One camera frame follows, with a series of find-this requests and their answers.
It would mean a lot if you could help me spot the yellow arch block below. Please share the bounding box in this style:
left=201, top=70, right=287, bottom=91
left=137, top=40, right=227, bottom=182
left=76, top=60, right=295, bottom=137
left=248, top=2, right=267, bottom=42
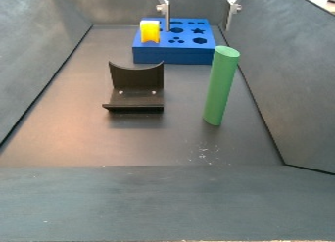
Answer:
left=140, top=20, right=160, bottom=43

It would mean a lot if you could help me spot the green oval cylinder peg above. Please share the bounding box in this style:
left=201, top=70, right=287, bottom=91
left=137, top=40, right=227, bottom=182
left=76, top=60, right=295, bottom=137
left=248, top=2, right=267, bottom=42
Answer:
left=203, top=45, right=239, bottom=125

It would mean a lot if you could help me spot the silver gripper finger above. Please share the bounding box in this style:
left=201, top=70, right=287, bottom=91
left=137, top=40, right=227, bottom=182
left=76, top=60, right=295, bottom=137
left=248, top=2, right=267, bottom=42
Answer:
left=156, top=0, right=169, bottom=32
left=225, top=0, right=241, bottom=30

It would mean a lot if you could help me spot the blue shape sorter board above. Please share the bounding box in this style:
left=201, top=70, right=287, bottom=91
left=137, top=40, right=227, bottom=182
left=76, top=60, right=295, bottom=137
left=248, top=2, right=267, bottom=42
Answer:
left=132, top=18, right=216, bottom=65

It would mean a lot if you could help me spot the black curved holder stand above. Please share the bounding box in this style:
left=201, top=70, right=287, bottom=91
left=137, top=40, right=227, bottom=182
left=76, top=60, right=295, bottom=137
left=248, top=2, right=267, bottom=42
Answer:
left=101, top=63, right=165, bottom=112

